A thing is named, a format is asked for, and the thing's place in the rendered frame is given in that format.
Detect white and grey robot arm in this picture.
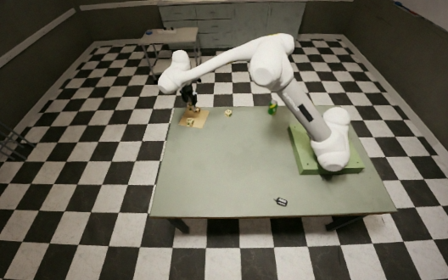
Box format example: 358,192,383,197
158,34,350,171

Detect tan flat mat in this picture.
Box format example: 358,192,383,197
179,109,209,129

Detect green and yellow drink can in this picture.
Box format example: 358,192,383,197
268,99,278,115

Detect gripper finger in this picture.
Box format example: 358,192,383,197
179,89,189,106
188,91,198,111

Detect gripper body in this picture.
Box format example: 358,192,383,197
182,83,193,95

